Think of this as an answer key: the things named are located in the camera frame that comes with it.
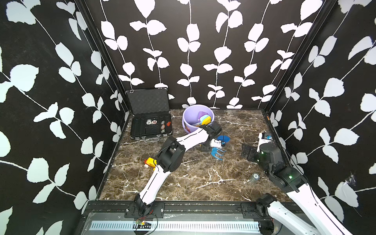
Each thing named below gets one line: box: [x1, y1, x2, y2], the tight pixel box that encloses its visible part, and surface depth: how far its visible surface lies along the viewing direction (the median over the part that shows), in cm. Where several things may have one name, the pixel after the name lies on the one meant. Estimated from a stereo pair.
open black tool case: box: [125, 87, 173, 142], surface depth 109 cm
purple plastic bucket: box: [182, 104, 215, 134], surface depth 100 cm
